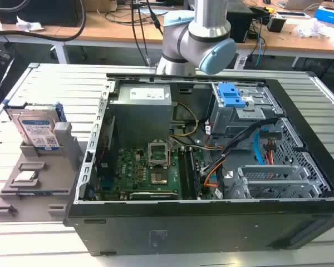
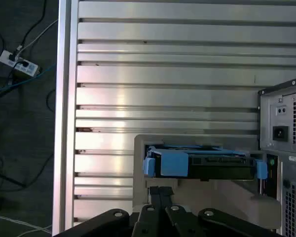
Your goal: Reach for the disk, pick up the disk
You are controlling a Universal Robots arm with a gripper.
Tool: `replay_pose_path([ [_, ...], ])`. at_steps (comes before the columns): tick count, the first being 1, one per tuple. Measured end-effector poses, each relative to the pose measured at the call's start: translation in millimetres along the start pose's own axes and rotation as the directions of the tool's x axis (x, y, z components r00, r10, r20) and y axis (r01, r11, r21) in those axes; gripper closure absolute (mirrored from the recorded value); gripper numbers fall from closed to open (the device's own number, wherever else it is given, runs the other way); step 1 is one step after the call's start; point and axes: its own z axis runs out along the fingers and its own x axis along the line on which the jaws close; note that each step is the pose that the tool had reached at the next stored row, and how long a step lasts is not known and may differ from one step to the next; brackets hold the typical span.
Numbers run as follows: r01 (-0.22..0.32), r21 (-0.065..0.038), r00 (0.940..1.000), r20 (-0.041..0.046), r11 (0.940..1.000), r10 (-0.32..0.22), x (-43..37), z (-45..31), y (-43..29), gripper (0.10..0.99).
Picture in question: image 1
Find hard disk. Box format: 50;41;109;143
3;101;65;154

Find grey metal disk bay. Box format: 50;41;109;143
222;164;332;200

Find CPU socket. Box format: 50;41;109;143
148;141;170;169

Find grey power supply unit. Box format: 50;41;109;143
108;83;173;142

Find RAM slot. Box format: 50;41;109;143
188;149;199;200
180;149;190;200

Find chipset heatsink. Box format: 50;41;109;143
150;170;169;186

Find green motherboard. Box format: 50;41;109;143
96;146;204;201

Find black graphics card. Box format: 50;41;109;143
129;191;178;200

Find grey metal drive cage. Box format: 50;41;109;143
210;82;283;137

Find blue drive latch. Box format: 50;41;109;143
216;82;246;110

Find black PC case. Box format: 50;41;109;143
62;72;334;256

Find red yellow power connector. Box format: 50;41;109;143
263;139;277;167

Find grey parts rack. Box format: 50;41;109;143
0;121;87;223

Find wooden desk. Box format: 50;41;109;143
0;8;334;60

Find black desktop device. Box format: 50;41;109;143
227;4;254;44

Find silver CPU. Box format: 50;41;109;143
16;170;39;182

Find small black box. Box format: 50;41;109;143
267;15;286;33

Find black computer box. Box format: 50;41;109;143
0;0;81;28

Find white crumpled paper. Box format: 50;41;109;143
15;16;45;32

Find white crumpled plastic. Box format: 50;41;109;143
294;18;334;38

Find blue cardboard box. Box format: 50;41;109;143
314;5;334;28

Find yellow wires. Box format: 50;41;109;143
168;102;200;139

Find orange wires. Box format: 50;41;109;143
203;161;226;187

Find black cable bundle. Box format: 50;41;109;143
200;118;282;176

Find blue wire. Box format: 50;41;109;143
253;130;268;168

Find thin black hanging cables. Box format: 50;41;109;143
130;0;165;67

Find blue hanging cable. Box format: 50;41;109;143
254;27;268;67

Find thick black cable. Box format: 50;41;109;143
0;0;87;43

